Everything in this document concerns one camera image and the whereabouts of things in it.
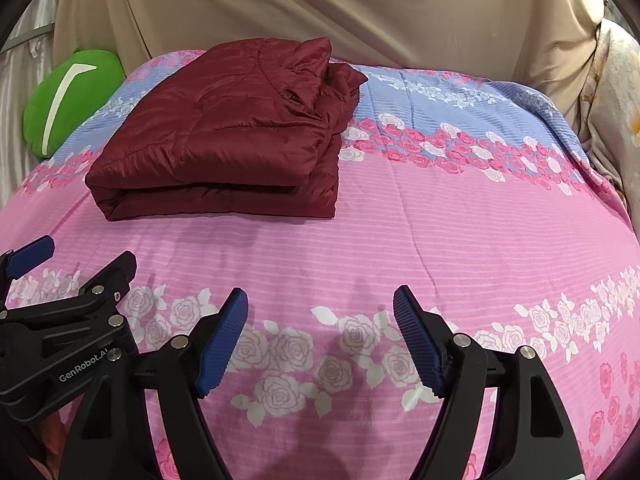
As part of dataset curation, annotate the beige curtain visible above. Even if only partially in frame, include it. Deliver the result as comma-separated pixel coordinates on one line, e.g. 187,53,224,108
52,0,608,106

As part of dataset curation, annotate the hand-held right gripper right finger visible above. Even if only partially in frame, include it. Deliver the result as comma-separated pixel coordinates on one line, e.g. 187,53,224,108
392,285,586,480

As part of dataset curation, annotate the green plush pillow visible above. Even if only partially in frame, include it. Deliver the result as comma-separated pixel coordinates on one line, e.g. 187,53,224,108
22,48,126,161

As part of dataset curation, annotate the maroon puffer jacket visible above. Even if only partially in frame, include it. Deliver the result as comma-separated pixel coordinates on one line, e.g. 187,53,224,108
85,36,369,222

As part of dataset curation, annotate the pink floral blanket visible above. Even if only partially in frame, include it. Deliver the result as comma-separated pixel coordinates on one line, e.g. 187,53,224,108
0,50,640,480

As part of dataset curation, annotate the white satin curtain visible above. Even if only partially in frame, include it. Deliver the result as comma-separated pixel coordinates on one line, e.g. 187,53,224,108
0,0,66,211

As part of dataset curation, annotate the grey metal bar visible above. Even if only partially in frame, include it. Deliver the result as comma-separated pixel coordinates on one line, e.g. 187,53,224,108
0,25,55,54

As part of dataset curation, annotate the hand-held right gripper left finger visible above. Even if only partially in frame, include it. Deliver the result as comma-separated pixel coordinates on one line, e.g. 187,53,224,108
60,287,250,480

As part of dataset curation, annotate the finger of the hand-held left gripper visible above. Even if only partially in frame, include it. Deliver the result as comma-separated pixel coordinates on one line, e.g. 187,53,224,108
0,251,139,342
0,235,56,311

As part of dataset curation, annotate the cream floral quilt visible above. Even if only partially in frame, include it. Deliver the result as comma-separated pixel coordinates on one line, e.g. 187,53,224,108
575,17,640,221

